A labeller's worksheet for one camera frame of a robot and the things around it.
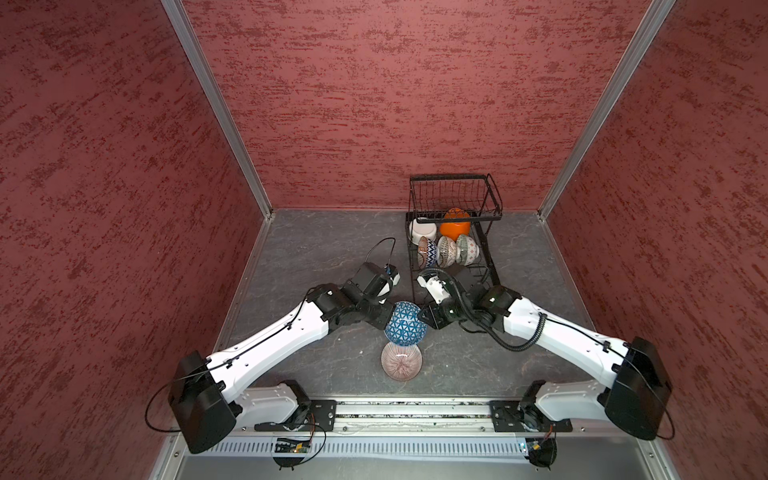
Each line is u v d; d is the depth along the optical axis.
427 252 0.95
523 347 0.48
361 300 0.57
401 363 0.82
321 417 0.74
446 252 0.96
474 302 0.60
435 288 0.71
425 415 0.76
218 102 0.87
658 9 0.70
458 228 1.07
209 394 0.39
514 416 0.74
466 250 0.98
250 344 0.44
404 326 0.79
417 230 1.06
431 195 1.21
